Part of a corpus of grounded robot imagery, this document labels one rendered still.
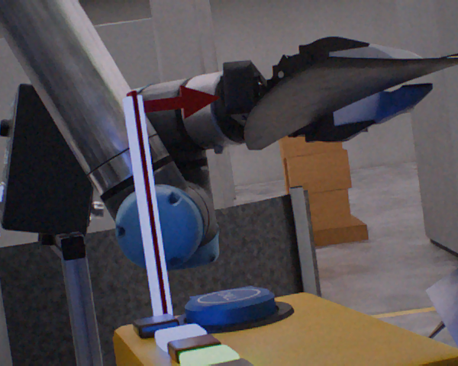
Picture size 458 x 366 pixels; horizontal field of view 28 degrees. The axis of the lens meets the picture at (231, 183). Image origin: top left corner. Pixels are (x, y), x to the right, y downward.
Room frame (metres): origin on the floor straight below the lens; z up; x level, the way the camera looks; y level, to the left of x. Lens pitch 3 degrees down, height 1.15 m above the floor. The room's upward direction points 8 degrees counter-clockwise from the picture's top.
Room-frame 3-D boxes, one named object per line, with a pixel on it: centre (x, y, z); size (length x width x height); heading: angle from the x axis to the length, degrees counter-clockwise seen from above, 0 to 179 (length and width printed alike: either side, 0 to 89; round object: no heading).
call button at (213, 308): (0.41, 0.01, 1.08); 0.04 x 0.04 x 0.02
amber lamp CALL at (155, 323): (0.40, 0.04, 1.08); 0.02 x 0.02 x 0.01; 15
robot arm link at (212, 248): (0.97, 0.06, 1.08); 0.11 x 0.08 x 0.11; 177
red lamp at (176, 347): (0.35, 0.02, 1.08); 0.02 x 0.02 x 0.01; 15
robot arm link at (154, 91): (0.98, 0.06, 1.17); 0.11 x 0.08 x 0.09; 52
